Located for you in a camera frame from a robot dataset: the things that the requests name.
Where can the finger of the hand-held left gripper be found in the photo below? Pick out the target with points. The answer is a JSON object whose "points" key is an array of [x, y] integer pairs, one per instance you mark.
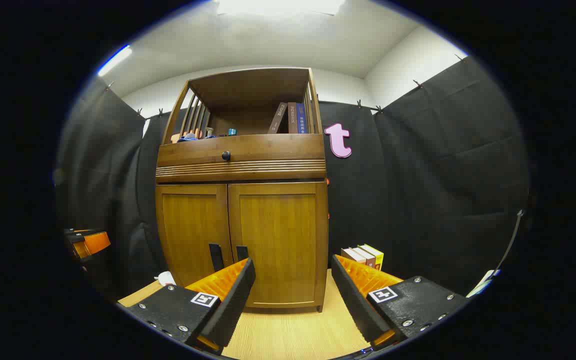
{"points": [[98, 242], [80, 250]]}

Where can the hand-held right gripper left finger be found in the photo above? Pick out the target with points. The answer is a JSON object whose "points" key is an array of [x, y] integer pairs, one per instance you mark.
{"points": [[233, 305]]}

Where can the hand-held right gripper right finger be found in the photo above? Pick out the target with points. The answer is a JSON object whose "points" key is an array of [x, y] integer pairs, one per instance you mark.
{"points": [[353, 305]]}

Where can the wooden shoe cabinet door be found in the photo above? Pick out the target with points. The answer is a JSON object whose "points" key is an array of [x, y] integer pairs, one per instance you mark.
{"points": [[188, 230], [278, 235]]}

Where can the wooden double-door shoe cabinet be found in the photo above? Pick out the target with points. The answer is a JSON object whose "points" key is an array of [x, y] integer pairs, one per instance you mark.
{"points": [[248, 90]]}

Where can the beige book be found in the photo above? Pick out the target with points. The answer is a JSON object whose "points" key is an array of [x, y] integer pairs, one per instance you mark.
{"points": [[352, 255]]}

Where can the reddish brown book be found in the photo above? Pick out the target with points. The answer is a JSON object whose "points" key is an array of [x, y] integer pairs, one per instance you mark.
{"points": [[364, 256]]}

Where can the yellow book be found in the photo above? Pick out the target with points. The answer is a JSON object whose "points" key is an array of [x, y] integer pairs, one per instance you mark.
{"points": [[375, 255]]}

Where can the crumpled white object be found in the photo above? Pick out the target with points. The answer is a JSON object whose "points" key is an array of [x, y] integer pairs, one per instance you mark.
{"points": [[166, 279]]}

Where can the blue cloth item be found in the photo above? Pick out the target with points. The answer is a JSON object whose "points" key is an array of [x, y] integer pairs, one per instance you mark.
{"points": [[187, 138]]}

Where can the wooden drawer with black knob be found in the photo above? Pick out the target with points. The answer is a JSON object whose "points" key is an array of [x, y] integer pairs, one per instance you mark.
{"points": [[268, 150]]}

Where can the blue book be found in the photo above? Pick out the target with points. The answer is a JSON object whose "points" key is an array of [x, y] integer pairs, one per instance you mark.
{"points": [[302, 119]]}

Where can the ceiling panel light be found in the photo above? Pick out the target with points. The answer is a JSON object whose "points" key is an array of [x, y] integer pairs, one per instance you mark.
{"points": [[278, 6]]}

